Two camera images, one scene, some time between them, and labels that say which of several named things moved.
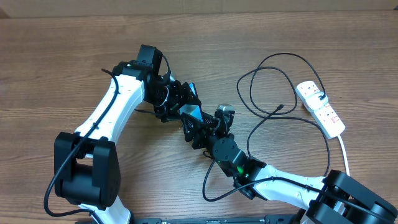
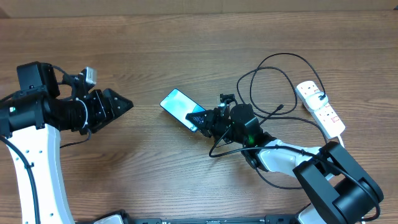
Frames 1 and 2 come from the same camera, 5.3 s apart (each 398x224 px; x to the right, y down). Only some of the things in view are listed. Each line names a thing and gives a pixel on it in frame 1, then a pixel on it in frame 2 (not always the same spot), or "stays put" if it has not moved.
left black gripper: (181, 94) -> (107, 109)
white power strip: (326, 118) stays put
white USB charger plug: (313, 101) stays put
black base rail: (276, 219) stays put
